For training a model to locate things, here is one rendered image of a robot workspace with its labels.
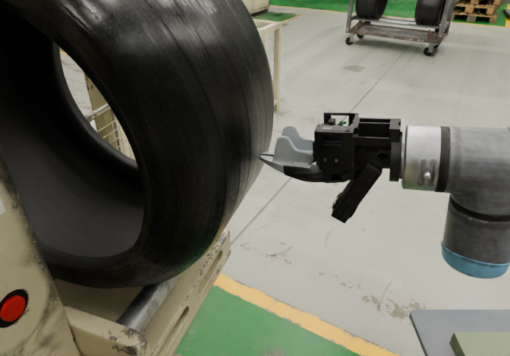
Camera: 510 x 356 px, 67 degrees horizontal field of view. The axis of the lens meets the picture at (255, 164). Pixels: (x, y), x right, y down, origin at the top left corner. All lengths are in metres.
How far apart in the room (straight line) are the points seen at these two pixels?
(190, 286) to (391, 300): 1.33
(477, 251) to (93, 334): 0.56
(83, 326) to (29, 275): 0.14
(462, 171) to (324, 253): 1.62
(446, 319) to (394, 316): 0.77
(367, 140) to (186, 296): 0.45
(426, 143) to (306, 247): 1.64
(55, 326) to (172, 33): 0.44
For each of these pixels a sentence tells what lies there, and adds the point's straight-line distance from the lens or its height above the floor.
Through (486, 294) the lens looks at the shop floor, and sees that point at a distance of 2.19.
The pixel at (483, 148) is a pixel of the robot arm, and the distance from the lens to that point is 0.55.
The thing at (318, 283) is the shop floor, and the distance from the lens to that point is 1.97.
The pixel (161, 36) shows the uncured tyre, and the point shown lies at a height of 1.36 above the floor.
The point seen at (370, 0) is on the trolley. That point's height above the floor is 0.64.
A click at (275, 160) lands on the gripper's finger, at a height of 1.15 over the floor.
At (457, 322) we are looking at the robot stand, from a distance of 1.18.
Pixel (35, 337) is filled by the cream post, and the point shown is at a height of 0.99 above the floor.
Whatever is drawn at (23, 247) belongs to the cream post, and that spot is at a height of 1.12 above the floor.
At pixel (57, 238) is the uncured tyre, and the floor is 0.93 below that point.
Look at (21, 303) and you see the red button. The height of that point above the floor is 1.06.
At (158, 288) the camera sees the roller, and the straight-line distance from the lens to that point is 0.73.
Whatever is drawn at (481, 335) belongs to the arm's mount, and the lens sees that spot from 1.12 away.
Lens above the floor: 1.45
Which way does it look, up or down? 31 degrees down
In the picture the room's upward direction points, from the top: straight up
